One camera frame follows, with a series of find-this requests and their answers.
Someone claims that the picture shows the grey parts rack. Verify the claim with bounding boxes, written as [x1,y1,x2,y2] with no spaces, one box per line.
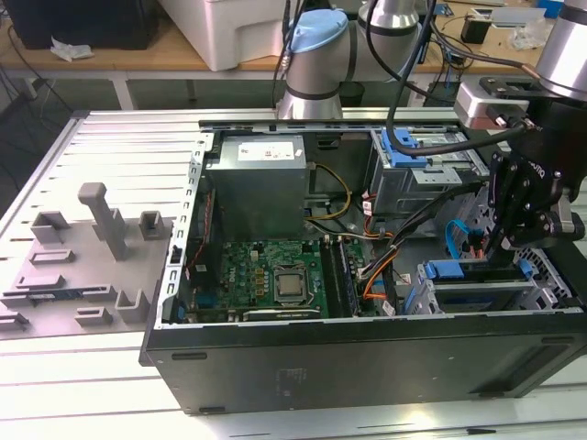
[0,181,178,341]

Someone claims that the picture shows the orange wire with white label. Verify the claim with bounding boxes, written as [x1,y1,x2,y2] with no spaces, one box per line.
[360,192,395,242]

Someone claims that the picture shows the blue plastic drive bracket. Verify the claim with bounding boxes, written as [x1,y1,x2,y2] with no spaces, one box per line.
[380,129,435,169]

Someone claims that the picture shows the blue RAM stick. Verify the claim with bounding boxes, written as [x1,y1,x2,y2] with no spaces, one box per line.
[27,289,91,303]

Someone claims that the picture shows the black waste bin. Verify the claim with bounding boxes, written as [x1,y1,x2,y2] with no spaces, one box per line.
[341,82,367,109]

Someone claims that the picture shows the black case fan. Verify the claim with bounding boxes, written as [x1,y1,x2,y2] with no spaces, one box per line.
[185,188,222,290]

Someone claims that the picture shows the grey metal drive cage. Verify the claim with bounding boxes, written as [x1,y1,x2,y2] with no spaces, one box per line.
[368,127,478,219]

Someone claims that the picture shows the black PC case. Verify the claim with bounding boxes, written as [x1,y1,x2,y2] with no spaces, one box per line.
[138,117,587,416]

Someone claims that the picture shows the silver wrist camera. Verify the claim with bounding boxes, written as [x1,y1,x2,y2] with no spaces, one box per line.
[453,77,528,132]

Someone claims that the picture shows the red black twisted wire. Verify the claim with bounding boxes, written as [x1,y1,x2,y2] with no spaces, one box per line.
[185,191,216,279]

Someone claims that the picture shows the silver CPU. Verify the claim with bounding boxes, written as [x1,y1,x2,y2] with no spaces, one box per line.
[277,273,305,297]

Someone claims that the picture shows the red orange power wire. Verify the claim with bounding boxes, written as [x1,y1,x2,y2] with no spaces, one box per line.
[465,228,488,261]

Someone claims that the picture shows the hard disk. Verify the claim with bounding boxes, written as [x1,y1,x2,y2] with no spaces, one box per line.
[424,258,532,314]

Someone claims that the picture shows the blue data wire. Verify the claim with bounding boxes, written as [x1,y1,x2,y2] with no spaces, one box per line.
[443,219,481,262]

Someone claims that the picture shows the wooden desk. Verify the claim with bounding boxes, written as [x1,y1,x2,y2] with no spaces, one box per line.
[0,0,587,111]

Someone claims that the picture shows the grey power supply unit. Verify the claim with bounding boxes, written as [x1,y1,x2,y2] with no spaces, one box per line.
[205,134,307,240]

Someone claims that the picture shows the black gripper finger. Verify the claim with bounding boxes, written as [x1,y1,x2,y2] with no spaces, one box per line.
[502,169,567,252]
[485,151,519,259]

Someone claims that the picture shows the small black box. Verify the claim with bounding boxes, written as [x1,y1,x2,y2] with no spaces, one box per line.
[460,15,490,46]

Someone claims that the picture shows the metal disk bay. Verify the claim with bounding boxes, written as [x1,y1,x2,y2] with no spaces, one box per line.
[403,249,577,318]

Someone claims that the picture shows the CPU socket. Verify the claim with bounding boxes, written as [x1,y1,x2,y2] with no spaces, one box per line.
[271,265,314,307]

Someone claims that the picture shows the thick black camera cable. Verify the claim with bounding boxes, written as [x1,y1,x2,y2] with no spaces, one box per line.
[366,0,528,160]

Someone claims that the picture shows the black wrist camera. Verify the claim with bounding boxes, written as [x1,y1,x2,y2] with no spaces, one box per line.
[545,196,587,242]

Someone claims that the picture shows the large black box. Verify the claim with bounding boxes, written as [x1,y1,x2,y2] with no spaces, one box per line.
[3,0,161,51]

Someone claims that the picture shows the white plastic box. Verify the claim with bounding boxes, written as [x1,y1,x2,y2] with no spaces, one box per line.
[158,0,309,72]

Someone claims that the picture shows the crumpled white tissue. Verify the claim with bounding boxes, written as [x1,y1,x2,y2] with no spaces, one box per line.
[49,37,95,63]

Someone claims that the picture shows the black wire bundle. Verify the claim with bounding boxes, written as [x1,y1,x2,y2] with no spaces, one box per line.
[357,182,487,281]

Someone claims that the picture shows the black RAM slot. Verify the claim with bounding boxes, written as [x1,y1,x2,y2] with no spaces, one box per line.
[338,236,360,318]
[326,236,349,318]
[331,236,355,318]
[319,236,344,318]

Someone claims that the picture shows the yellow black wire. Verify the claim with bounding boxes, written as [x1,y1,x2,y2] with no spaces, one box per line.
[304,163,353,230]

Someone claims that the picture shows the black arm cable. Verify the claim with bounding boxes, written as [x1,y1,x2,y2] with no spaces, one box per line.
[270,0,295,114]

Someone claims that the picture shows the black graphics card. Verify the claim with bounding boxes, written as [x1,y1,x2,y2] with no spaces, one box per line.
[241,307,323,323]

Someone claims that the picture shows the green motherboard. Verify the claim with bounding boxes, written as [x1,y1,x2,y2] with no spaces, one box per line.
[191,236,384,325]

